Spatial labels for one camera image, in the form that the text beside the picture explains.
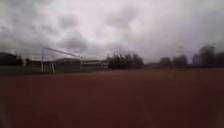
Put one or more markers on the dark tree line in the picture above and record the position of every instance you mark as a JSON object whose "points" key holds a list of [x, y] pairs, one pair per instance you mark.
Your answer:
{"points": [[10, 59]]}

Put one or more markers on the white football goal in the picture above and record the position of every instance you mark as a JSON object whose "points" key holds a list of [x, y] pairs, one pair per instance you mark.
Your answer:
{"points": [[48, 61]]}

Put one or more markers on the green grass field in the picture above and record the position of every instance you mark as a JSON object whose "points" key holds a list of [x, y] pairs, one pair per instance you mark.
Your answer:
{"points": [[16, 70]]}

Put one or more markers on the clump of bare trees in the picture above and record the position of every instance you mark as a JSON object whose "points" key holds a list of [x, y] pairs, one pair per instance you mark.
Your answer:
{"points": [[125, 61]]}

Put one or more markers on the group of dark trees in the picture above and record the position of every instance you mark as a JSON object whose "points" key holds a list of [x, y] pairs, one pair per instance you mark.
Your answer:
{"points": [[203, 57]]}

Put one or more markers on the red running track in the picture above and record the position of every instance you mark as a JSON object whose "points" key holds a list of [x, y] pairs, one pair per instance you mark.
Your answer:
{"points": [[126, 100]]}

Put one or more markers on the low building behind goal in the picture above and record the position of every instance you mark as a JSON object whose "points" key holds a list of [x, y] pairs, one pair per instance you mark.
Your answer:
{"points": [[90, 63]]}

